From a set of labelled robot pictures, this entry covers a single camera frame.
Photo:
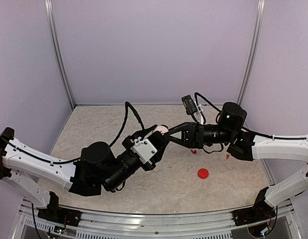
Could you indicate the front aluminium rail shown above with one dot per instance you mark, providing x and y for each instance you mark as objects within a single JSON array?
[{"x": 108, "y": 225}]

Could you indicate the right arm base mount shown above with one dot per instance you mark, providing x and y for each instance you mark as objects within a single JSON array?
[{"x": 252, "y": 214}]

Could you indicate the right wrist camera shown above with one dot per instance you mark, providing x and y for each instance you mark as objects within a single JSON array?
[{"x": 193, "y": 109}]

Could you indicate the right aluminium frame post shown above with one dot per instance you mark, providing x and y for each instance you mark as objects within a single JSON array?
[{"x": 253, "y": 50}]

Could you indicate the aluminium frame post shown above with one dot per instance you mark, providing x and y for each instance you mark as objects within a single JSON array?
[
  {"x": 253, "y": 50},
  {"x": 57, "y": 52}
]

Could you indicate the pink round lid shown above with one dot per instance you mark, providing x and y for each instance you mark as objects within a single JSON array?
[{"x": 161, "y": 128}]

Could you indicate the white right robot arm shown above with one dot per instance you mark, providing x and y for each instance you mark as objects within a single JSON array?
[{"x": 248, "y": 146}]

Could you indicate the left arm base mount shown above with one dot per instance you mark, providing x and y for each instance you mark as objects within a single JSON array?
[{"x": 65, "y": 216}]

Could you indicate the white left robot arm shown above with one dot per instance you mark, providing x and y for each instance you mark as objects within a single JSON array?
[{"x": 97, "y": 167}]

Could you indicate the left aluminium frame post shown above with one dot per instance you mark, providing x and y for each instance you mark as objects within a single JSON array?
[{"x": 57, "y": 52}]

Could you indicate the red round object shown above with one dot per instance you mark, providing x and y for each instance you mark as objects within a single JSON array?
[{"x": 203, "y": 173}]

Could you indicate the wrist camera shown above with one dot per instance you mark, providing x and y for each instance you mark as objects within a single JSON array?
[
  {"x": 193, "y": 109},
  {"x": 144, "y": 149}
]

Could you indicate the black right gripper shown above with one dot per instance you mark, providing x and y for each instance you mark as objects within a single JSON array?
[{"x": 193, "y": 135}]

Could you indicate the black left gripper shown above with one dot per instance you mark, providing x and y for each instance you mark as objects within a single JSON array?
[{"x": 130, "y": 140}]

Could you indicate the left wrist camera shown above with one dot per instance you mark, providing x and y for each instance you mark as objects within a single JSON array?
[{"x": 144, "y": 149}]

